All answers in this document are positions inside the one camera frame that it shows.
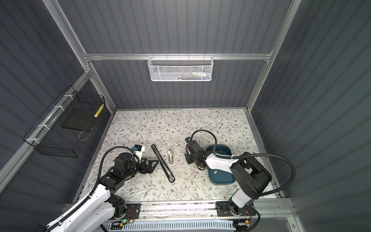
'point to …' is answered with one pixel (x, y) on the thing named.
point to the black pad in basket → (80, 119)
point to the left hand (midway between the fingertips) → (152, 160)
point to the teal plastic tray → (220, 177)
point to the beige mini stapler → (170, 155)
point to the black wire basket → (61, 130)
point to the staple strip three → (215, 172)
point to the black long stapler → (170, 177)
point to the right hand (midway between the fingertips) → (190, 154)
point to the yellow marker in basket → (99, 111)
